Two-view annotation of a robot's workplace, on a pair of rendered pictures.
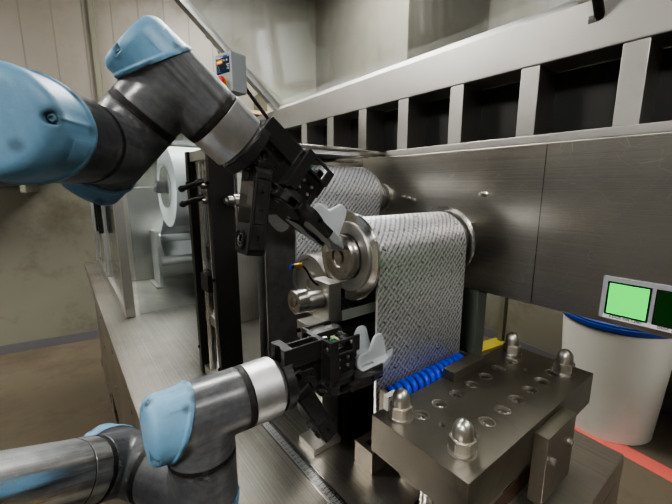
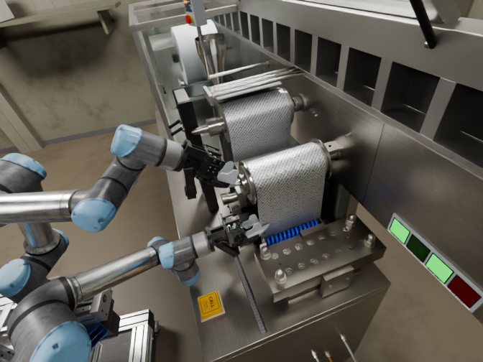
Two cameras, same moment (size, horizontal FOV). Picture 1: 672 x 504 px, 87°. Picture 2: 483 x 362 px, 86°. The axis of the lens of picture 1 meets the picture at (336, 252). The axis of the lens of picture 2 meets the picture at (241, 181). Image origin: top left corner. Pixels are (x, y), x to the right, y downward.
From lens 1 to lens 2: 0.50 m
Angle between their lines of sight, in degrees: 37
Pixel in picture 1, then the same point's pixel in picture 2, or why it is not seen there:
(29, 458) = (131, 261)
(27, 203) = (111, 36)
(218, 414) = (182, 258)
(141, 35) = (119, 148)
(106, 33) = not seen: outside the picture
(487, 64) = (363, 40)
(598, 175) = (404, 159)
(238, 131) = (170, 164)
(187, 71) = (141, 152)
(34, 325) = (136, 113)
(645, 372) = not seen: outside the picture
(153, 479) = not seen: hidden behind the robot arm
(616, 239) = (403, 199)
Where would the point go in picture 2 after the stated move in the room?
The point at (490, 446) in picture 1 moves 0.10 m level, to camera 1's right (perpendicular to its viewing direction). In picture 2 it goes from (294, 279) to (328, 287)
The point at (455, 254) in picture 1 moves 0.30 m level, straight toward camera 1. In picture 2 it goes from (315, 177) to (262, 245)
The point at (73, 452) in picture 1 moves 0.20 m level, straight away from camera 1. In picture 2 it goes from (144, 256) to (139, 215)
